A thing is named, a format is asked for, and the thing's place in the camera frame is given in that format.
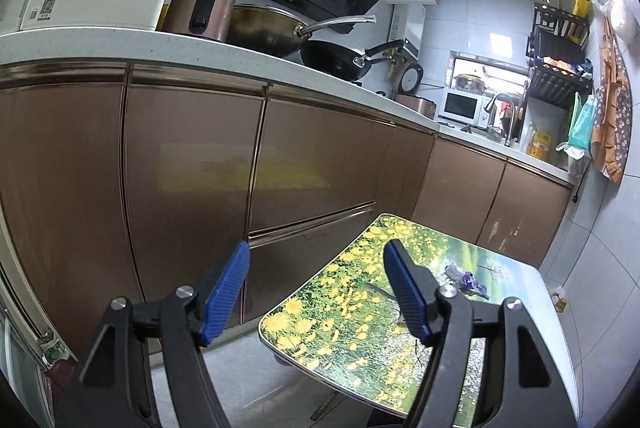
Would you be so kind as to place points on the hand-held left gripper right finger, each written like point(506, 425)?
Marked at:
point(407, 298)

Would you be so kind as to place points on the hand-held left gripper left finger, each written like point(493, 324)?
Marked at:
point(225, 293)

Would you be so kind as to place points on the small purple wrapper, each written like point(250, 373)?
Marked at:
point(470, 282)

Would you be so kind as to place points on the flower print folding table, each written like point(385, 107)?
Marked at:
point(350, 308)

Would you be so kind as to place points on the copper base cabinet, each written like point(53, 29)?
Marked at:
point(310, 158)

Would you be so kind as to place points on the copper rice cooker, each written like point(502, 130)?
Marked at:
point(417, 104)

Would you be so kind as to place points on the clear plastic bottle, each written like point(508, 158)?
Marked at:
point(526, 139)

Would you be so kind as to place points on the white microwave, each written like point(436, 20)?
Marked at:
point(460, 105)

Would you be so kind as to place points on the yellow plastic bottle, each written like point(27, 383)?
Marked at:
point(541, 147)

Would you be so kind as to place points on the clear plastic bag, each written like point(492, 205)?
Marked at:
point(575, 155)

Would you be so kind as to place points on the steel kitchen faucet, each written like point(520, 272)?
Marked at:
point(500, 97)

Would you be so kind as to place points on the steel pot with lid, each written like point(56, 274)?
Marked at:
point(470, 83)

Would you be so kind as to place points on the green plastic bag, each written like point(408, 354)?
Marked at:
point(584, 128)

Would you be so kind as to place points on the black wok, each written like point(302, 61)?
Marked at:
point(330, 58)

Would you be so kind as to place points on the white water heater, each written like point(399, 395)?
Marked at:
point(412, 25)

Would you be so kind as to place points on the orange floral apron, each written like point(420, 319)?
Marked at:
point(612, 108)

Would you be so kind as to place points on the yellow film roll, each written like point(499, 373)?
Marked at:
point(584, 5)

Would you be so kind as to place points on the white plastic bag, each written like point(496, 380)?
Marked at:
point(620, 5)

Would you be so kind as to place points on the black wall rack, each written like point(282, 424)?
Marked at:
point(555, 78)

